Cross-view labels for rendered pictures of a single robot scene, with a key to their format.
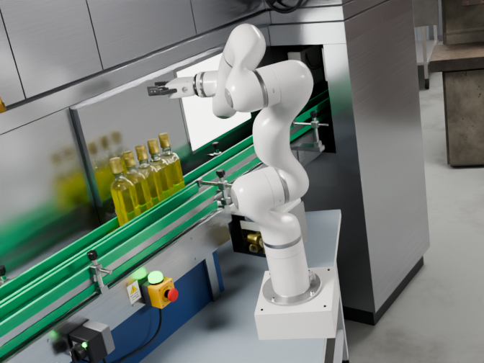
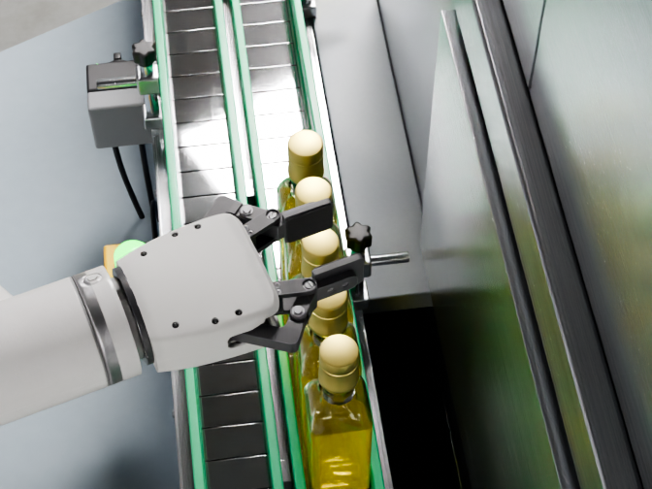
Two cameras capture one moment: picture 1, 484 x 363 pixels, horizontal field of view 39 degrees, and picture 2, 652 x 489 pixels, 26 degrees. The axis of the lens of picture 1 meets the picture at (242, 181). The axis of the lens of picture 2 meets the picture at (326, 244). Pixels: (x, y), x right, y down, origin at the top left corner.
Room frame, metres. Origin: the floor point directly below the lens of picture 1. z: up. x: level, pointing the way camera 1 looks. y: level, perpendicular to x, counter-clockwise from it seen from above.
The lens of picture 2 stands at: (2.64, -0.23, 2.36)
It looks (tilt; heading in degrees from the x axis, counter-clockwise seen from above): 54 degrees down; 133
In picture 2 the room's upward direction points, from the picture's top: straight up
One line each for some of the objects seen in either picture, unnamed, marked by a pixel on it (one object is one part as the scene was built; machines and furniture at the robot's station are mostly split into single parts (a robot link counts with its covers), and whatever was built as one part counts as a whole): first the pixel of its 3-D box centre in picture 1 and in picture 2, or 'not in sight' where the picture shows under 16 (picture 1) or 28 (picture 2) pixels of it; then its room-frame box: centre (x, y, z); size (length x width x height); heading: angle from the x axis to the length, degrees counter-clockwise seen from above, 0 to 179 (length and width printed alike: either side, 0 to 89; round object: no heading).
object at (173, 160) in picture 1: (173, 181); (337, 446); (2.22, 0.23, 1.16); 0.06 x 0.06 x 0.21; 52
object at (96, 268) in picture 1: (102, 274); (129, 88); (1.71, 0.43, 1.11); 0.07 x 0.04 x 0.13; 51
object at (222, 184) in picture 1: (217, 186); not in sight; (2.20, 0.09, 1.12); 0.17 x 0.03 x 0.12; 51
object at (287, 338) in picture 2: not in sight; (254, 318); (2.22, 0.14, 1.49); 0.08 x 0.06 x 0.01; 2
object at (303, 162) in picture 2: (116, 165); (305, 157); (2.04, 0.38, 1.31); 0.04 x 0.04 x 0.04
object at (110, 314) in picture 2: (203, 84); (109, 321); (2.15, 0.07, 1.49); 0.09 x 0.03 x 0.08; 157
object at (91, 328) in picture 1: (91, 342); (121, 104); (1.61, 0.48, 0.96); 0.08 x 0.08 x 0.08; 51
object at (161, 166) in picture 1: (162, 188); (328, 393); (2.18, 0.27, 1.16); 0.06 x 0.06 x 0.21; 51
